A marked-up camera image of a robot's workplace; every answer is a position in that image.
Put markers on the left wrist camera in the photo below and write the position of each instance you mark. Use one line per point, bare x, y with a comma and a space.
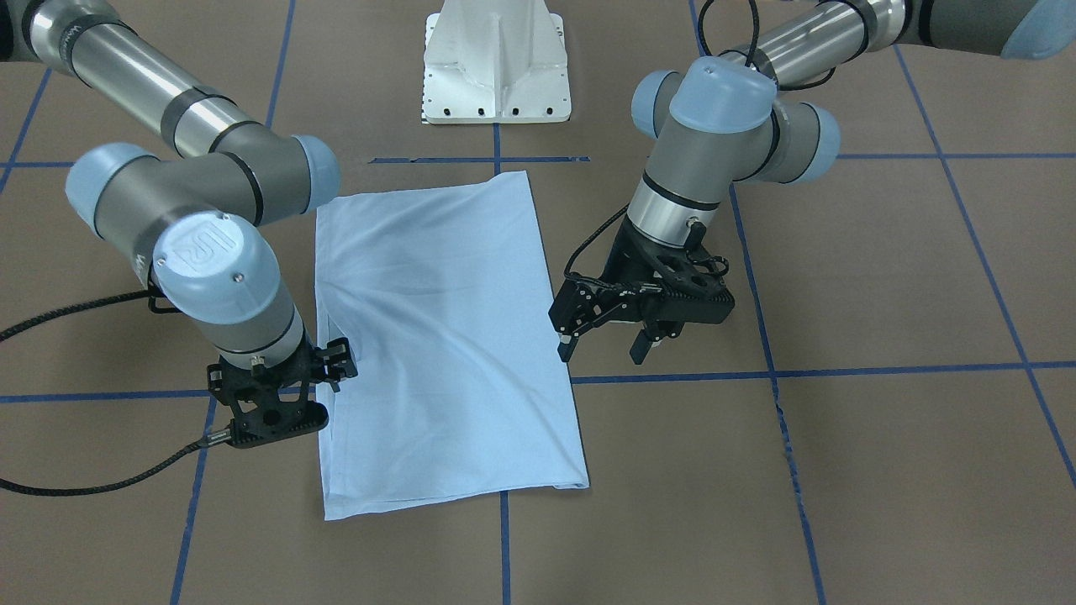
696, 274

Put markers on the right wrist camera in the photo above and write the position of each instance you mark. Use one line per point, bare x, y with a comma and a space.
267, 424

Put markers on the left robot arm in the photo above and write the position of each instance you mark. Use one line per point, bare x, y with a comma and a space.
722, 121

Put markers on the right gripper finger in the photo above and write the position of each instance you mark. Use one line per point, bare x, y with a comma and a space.
340, 360

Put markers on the white camera mast with base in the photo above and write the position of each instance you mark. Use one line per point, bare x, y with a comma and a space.
495, 62

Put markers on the light blue t-shirt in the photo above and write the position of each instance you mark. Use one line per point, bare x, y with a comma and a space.
443, 294

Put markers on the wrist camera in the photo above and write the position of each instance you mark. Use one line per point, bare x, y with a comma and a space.
696, 274
267, 424

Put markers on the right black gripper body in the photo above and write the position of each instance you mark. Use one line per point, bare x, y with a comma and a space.
335, 362

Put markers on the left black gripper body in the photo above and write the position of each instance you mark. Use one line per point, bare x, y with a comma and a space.
623, 255

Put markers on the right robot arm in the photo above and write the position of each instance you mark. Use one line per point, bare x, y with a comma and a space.
229, 165

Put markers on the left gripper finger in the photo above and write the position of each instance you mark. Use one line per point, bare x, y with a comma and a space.
578, 307
653, 332

